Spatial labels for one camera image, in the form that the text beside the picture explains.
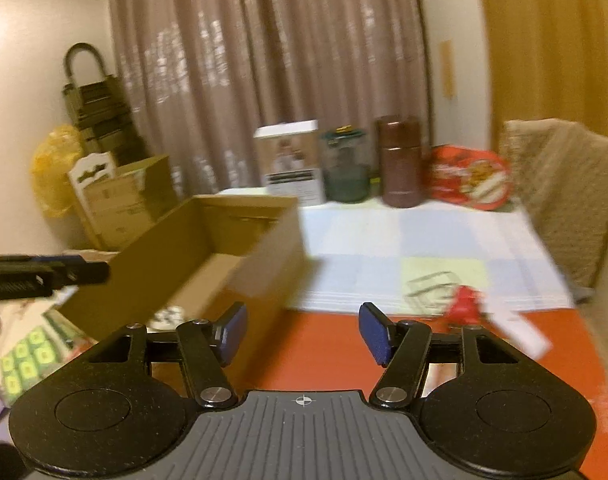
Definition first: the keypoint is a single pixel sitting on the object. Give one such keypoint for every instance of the brown patterned curtain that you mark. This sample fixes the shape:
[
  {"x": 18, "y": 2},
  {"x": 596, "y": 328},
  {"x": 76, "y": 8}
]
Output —
[{"x": 264, "y": 60}]

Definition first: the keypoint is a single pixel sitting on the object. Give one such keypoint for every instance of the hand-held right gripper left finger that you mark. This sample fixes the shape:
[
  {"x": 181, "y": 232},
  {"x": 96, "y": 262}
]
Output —
[{"x": 234, "y": 332}]

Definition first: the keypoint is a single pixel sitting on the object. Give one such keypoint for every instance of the yellow plastic bag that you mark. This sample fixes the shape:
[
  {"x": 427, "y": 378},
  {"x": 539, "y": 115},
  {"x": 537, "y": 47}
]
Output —
[{"x": 54, "y": 170}]

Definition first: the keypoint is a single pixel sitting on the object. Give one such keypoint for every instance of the pastel checkered cloth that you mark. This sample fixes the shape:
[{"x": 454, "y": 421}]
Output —
[{"x": 409, "y": 240}]

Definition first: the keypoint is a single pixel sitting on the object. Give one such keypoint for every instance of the beige wall plate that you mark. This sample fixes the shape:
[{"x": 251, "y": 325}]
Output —
[{"x": 448, "y": 70}]

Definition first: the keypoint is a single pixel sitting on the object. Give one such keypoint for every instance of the red instant meal bowl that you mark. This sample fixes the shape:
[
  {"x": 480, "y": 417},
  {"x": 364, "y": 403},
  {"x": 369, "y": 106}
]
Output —
[{"x": 464, "y": 177}]

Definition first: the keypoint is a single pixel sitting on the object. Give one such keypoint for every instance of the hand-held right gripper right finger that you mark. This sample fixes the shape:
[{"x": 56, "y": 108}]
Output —
[{"x": 374, "y": 332}]

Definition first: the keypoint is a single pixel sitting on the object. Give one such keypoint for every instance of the green glass jar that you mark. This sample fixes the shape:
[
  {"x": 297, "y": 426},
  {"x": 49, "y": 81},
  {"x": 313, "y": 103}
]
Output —
[{"x": 345, "y": 170}]

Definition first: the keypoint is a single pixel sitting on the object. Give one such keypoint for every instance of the wooden door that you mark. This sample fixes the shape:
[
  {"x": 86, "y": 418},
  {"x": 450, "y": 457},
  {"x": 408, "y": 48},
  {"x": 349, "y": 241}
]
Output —
[{"x": 544, "y": 45}]

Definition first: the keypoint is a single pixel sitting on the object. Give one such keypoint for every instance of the white product box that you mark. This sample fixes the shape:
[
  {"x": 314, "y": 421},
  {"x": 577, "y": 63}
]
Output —
[{"x": 291, "y": 165}]

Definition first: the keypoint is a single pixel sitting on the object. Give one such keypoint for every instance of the printed cardboard carton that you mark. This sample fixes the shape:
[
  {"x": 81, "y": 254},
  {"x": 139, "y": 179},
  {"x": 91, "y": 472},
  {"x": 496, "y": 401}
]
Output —
[{"x": 124, "y": 205}]

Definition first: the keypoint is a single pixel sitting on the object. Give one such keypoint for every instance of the small red object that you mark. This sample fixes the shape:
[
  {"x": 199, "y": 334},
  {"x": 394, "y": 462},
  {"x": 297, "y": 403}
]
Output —
[{"x": 466, "y": 305}]

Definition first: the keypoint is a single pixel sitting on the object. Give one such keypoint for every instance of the cardboard box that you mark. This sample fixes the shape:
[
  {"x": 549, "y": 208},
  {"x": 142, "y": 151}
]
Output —
[{"x": 209, "y": 240}]

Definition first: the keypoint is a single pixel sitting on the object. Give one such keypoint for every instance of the white remote control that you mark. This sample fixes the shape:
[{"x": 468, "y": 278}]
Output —
[{"x": 521, "y": 332}]

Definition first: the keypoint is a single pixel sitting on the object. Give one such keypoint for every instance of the beige quilted blanket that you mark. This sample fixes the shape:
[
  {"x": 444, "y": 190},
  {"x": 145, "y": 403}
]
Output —
[{"x": 564, "y": 190}]

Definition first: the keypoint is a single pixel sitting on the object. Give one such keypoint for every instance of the brown thermos flask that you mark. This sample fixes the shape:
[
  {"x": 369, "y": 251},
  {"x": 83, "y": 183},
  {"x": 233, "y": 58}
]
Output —
[{"x": 399, "y": 160}]

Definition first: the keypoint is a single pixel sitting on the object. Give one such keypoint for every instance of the green patterned packet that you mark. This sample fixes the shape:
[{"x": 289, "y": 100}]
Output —
[{"x": 26, "y": 367}]

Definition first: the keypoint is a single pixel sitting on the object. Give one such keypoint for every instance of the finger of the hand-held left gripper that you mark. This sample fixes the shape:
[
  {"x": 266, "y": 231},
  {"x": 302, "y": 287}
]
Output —
[{"x": 59, "y": 272}]

